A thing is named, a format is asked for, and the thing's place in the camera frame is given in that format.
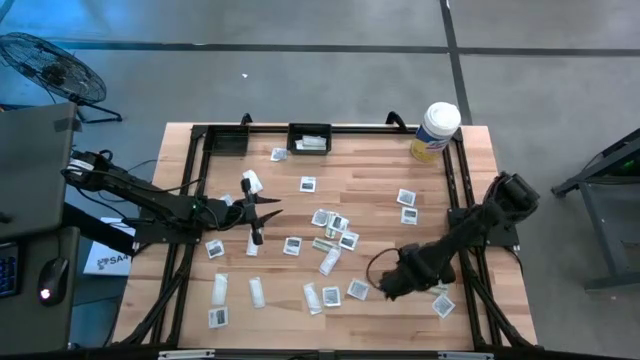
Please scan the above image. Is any white printed paper sign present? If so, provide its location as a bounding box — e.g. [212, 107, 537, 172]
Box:
[82, 216, 137, 277]

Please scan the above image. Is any black support bar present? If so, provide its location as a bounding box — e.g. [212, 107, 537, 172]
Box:
[62, 202, 137, 257]

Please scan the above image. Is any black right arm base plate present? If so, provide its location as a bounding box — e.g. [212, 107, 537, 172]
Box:
[447, 207, 521, 247]

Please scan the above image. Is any yellow wipes canister white lid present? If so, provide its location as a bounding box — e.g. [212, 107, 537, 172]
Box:
[409, 101, 462, 164]

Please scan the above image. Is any black floor cable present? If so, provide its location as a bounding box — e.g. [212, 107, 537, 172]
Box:
[112, 157, 159, 180]

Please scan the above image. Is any black plastic bin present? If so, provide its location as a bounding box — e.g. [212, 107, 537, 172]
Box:
[286, 122, 333, 156]
[209, 124, 250, 157]

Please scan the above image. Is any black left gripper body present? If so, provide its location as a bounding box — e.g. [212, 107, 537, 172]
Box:
[219, 177, 265, 247]

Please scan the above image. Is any black floor fan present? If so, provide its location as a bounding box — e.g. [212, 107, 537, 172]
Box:
[0, 32, 124, 125]

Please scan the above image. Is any black keyboard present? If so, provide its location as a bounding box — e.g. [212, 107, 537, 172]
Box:
[0, 242, 21, 300]

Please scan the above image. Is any silver metal bracket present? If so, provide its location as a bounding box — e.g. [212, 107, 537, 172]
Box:
[438, 351, 495, 360]
[158, 349, 216, 360]

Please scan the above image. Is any black computer mouse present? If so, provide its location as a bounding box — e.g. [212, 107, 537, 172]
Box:
[37, 256, 71, 307]

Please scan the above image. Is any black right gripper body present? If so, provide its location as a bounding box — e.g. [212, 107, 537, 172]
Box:
[378, 242, 457, 302]

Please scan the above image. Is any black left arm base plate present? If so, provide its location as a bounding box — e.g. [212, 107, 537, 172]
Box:
[132, 214, 204, 246]

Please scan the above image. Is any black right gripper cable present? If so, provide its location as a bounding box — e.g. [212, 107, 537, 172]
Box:
[365, 247, 401, 292]

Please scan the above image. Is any grey metal cart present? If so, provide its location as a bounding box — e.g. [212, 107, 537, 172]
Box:
[551, 127, 640, 292]

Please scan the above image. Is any grey desk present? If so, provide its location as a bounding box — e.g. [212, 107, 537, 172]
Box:
[0, 226, 82, 354]

